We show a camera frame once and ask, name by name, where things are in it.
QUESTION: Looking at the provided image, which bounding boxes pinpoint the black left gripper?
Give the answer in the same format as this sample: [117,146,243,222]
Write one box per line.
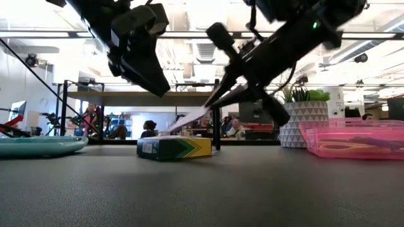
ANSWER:
[106,26,172,98]

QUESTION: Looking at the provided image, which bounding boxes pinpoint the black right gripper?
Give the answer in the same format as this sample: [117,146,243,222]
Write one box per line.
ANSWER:
[203,21,330,127]

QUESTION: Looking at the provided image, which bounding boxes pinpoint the white paper sheet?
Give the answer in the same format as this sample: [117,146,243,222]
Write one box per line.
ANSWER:
[166,106,210,133]

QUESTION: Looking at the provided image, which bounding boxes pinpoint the green yellow crayon box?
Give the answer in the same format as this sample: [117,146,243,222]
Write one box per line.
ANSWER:
[136,136,213,162]

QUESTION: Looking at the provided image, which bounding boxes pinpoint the black rack with wooden shelf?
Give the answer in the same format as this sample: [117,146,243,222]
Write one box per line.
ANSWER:
[52,79,219,142]

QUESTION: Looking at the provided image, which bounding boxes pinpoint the black computer monitor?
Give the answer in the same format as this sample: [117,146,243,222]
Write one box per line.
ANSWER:
[238,100,273,125]

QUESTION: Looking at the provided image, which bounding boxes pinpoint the red cabinet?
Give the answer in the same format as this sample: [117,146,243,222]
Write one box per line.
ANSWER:
[244,123,281,132]

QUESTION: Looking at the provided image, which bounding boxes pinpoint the black framed LED light bar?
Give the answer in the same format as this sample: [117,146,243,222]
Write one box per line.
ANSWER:
[0,30,404,41]

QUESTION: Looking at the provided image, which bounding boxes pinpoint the white triangle-patterned plant pot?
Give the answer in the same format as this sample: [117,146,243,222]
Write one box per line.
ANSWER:
[279,100,330,149]

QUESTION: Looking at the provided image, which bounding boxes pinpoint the green artificial plant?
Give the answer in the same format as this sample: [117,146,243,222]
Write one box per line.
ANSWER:
[280,86,331,103]

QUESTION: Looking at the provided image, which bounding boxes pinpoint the black ceiling spotlight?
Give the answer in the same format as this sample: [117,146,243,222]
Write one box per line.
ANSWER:
[353,52,369,64]
[24,53,40,69]

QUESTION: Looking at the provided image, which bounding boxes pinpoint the white printed carton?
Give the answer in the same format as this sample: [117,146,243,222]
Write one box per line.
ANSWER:
[328,86,347,119]

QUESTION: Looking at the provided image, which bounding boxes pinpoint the teal plate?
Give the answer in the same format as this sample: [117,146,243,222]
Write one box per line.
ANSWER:
[0,135,90,159]

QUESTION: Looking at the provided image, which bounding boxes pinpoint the silver framed tilted monitor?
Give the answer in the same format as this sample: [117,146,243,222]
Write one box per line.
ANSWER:
[8,100,28,122]

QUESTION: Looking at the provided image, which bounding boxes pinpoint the pink translucent plastic bin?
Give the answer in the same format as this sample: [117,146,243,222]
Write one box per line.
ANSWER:
[298,117,404,161]

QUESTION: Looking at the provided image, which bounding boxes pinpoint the red bar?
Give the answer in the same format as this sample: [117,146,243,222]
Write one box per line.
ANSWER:
[0,114,25,129]

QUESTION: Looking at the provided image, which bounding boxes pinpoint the dark monitor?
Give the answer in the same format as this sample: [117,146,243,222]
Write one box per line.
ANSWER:
[387,97,404,121]

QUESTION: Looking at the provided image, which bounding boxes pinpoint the black vertical post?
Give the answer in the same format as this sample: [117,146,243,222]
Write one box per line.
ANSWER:
[211,78,222,151]

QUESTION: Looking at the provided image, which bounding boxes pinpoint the silver rectangular ceiling duct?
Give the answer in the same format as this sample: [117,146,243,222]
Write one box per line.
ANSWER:
[194,42,218,64]

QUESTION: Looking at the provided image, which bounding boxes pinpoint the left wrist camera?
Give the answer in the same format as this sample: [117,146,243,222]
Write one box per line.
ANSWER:
[110,3,170,37]

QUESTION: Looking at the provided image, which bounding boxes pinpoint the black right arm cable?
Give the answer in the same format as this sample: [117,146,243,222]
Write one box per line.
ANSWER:
[270,61,298,95]

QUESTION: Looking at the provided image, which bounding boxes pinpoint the black rig frame strut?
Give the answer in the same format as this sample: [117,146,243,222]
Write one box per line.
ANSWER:
[0,37,103,139]

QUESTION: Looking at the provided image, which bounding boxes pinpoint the orange handled scissors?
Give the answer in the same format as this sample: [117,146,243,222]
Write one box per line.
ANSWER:
[318,138,404,156]

